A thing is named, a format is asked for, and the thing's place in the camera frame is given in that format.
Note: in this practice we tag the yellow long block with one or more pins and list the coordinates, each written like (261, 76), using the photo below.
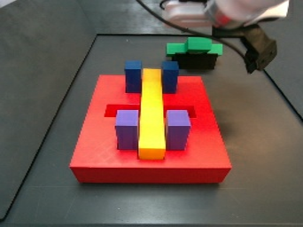
(151, 115)

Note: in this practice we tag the blue block right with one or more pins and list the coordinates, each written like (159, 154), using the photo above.
(169, 73)

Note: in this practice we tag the red base board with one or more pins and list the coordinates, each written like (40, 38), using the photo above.
(98, 162)

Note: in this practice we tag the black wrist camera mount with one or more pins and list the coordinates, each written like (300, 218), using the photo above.
(260, 47)

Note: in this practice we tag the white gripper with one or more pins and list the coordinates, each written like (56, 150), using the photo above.
(187, 13)

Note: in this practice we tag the purple block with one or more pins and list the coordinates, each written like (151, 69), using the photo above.
(126, 129)
(177, 126)

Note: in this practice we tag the purple block left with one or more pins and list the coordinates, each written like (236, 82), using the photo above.
(126, 129)

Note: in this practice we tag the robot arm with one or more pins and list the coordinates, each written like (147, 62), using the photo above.
(227, 14)

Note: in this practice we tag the green stepped block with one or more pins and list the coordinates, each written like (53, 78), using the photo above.
(195, 45)

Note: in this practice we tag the black bracket fixture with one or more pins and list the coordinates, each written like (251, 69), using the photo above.
(195, 61)

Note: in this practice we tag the blue block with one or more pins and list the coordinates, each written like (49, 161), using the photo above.
(132, 70)
(169, 73)

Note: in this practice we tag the purple block right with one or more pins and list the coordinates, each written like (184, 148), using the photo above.
(177, 126)

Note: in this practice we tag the blue block left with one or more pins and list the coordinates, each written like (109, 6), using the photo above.
(132, 70)

